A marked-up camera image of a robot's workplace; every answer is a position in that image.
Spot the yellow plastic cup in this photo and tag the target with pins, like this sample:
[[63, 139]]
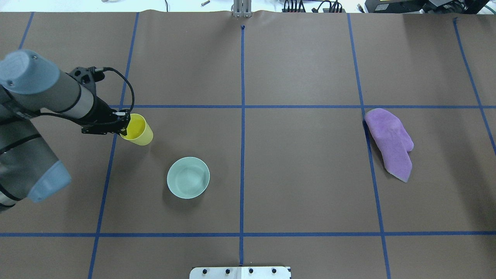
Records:
[[138, 131]]

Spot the aluminium frame post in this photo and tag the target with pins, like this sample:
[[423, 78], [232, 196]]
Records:
[[242, 9]]

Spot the mint green bowl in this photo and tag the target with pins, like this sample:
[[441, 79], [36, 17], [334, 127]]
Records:
[[188, 177]]

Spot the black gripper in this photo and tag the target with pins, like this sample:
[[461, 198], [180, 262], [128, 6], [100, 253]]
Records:
[[101, 111]]

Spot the purple microfiber cloth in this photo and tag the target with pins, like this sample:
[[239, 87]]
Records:
[[393, 141]]

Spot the white metal base plate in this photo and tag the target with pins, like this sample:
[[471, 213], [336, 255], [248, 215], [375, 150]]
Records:
[[241, 272]]

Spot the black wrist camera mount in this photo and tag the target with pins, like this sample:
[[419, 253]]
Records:
[[88, 77]]

